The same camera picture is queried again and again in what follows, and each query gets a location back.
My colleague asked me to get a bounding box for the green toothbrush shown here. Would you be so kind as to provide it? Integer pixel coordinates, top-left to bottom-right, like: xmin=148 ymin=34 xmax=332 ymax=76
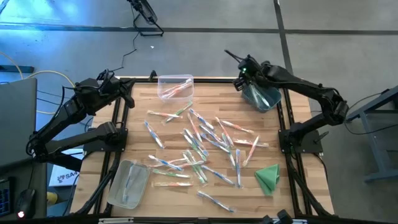
xmin=222 ymin=133 xmax=236 ymax=167
xmin=162 ymin=100 xmax=194 ymax=124
xmin=152 ymin=169 xmax=192 ymax=179
xmin=182 ymin=152 xmax=206 ymax=184
xmin=186 ymin=150 xmax=208 ymax=182
xmin=183 ymin=134 xmax=208 ymax=161

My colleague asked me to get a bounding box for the grey translucent tray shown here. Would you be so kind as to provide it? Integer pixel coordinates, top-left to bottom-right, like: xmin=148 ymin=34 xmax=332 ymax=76
xmin=106 ymin=159 xmax=152 ymax=210

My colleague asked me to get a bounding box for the black computer mouse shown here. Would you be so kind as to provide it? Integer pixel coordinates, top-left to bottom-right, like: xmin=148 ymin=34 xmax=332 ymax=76
xmin=15 ymin=189 xmax=37 ymax=220

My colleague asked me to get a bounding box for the dark grey monitor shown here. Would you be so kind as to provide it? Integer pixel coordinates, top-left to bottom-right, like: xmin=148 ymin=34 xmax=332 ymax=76
xmin=0 ymin=77 xmax=38 ymax=170

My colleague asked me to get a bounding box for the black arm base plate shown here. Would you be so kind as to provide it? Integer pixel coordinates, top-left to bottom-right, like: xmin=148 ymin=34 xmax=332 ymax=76
xmin=278 ymin=129 xmax=324 ymax=154
xmin=83 ymin=127 xmax=129 ymax=153

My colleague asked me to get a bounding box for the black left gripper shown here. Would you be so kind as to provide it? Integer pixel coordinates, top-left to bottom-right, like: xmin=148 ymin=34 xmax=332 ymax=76
xmin=97 ymin=70 xmax=137 ymax=110

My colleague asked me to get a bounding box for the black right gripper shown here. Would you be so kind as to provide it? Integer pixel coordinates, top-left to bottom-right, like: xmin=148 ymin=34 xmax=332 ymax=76
xmin=232 ymin=54 xmax=264 ymax=93

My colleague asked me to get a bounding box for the black floor bar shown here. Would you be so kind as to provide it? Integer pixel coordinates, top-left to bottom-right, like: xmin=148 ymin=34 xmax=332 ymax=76
xmin=0 ymin=65 xmax=35 ymax=74

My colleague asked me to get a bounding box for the blue-grey metal table frame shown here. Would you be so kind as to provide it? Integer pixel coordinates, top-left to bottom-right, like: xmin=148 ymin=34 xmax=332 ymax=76
xmin=345 ymin=84 xmax=398 ymax=184

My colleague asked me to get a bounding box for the dark desk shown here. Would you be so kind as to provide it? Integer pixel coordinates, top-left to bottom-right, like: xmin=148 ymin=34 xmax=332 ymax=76
xmin=0 ymin=157 xmax=48 ymax=220

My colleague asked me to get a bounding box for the folded green cloth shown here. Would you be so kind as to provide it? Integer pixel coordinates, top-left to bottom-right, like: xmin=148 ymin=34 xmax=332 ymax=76
xmin=254 ymin=164 xmax=281 ymax=197

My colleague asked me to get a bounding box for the dark teal plastic bin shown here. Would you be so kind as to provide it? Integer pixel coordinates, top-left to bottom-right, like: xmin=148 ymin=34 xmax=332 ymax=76
xmin=241 ymin=79 xmax=283 ymax=113

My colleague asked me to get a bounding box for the clear plastic bin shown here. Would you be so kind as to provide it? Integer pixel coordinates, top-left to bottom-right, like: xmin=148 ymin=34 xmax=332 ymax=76
xmin=157 ymin=73 xmax=195 ymax=103

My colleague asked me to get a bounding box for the white printed cardboard box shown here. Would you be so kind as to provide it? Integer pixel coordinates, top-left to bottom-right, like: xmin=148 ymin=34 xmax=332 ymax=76
xmin=49 ymin=152 xmax=85 ymax=187

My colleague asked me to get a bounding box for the yellow floor cable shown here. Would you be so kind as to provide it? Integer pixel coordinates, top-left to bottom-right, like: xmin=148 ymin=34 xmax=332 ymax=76
xmin=0 ymin=51 xmax=78 ymax=115

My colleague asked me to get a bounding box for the black keyboard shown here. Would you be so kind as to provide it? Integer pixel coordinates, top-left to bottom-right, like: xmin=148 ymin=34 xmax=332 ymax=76
xmin=0 ymin=177 xmax=14 ymax=218

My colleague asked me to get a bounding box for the black desk beam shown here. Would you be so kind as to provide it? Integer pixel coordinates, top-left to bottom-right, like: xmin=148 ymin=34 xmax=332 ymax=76
xmin=46 ymin=151 xmax=83 ymax=172

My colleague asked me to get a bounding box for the black floor fan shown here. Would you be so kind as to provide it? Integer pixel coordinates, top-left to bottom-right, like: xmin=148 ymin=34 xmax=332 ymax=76
xmin=126 ymin=0 xmax=165 ymax=37

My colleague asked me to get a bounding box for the small yellow object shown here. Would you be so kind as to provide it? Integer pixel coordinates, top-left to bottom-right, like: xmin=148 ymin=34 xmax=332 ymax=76
xmin=46 ymin=191 xmax=58 ymax=206

